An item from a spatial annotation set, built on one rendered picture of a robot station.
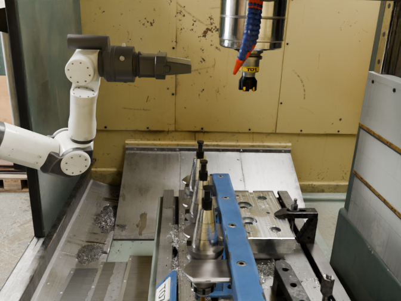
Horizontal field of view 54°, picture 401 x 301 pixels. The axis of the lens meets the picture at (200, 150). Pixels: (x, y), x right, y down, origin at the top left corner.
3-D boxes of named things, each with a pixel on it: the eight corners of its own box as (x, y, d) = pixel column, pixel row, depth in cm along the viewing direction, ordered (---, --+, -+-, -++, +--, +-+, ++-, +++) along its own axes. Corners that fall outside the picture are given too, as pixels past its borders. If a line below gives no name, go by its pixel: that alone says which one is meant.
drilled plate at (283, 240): (212, 253, 111) (213, 237, 110) (206, 204, 138) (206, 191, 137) (293, 253, 113) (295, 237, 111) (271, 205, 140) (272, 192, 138)
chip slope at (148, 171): (106, 264, 156) (102, 206, 147) (127, 190, 219) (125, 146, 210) (327, 264, 162) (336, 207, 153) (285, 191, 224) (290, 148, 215)
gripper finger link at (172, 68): (191, 75, 95) (164, 74, 95) (191, 61, 94) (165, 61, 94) (191, 76, 94) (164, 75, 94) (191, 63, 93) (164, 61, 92)
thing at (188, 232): (183, 242, 68) (183, 238, 68) (183, 226, 73) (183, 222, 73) (224, 242, 69) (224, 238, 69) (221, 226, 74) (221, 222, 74)
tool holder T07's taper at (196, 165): (209, 190, 84) (210, 161, 82) (188, 190, 84) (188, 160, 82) (209, 181, 88) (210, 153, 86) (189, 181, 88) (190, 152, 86)
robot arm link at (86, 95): (96, 57, 93) (93, 107, 100) (102, 45, 101) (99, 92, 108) (68, 52, 92) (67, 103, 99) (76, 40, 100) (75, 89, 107)
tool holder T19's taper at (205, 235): (219, 251, 63) (221, 214, 61) (191, 251, 63) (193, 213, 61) (217, 236, 68) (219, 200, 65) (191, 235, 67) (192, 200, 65)
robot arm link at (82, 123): (103, 109, 100) (99, 170, 111) (92, 91, 108) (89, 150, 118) (60, 112, 95) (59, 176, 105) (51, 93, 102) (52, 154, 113)
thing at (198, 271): (184, 284, 58) (184, 279, 58) (184, 262, 63) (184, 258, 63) (231, 283, 59) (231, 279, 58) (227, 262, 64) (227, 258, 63)
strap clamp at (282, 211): (273, 243, 124) (277, 200, 119) (270, 237, 127) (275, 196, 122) (314, 243, 125) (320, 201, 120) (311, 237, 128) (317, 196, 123)
